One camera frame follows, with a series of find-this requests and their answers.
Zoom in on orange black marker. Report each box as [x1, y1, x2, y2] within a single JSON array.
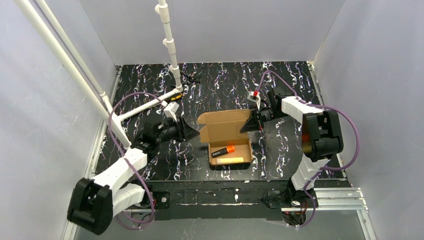
[[211, 145, 235, 158]]

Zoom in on purple cable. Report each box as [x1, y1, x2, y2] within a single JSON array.
[[107, 92, 168, 231], [255, 70, 361, 229]]

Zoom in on brown cardboard box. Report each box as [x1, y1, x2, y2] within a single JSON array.
[[197, 109, 253, 166]]

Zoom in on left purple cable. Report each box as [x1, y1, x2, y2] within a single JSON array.
[[107, 92, 168, 231]]

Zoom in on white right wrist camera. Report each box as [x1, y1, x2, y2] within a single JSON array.
[[246, 90, 261, 110]]

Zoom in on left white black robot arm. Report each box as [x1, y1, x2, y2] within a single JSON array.
[[67, 117, 200, 235]]

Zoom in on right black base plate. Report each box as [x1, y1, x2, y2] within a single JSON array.
[[260, 188, 319, 209]]

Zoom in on yellow marker pen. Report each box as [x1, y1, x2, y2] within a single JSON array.
[[216, 157, 244, 165]]

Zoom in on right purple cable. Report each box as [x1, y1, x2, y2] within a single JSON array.
[[255, 70, 361, 229]]

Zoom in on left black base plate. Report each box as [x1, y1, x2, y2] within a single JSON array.
[[141, 191, 171, 210]]

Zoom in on aluminium rail frame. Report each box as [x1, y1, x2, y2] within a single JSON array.
[[61, 61, 379, 240]]

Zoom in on white PVC pipe frame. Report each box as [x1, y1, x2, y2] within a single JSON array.
[[14, 0, 185, 149]]

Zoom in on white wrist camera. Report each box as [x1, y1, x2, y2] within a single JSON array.
[[163, 101, 180, 122], [246, 90, 261, 110]]

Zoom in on black pliers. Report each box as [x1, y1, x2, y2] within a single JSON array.
[[181, 73, 201, 85]]

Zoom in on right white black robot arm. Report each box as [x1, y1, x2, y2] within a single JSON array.
[[240, 87, 344, 201]]

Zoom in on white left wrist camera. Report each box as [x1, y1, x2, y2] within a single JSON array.
[[163, 101, 180, 122]]

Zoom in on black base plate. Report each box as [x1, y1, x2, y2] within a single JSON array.
[[260, 188, 319, 209], [141, 191, 171, 210]]

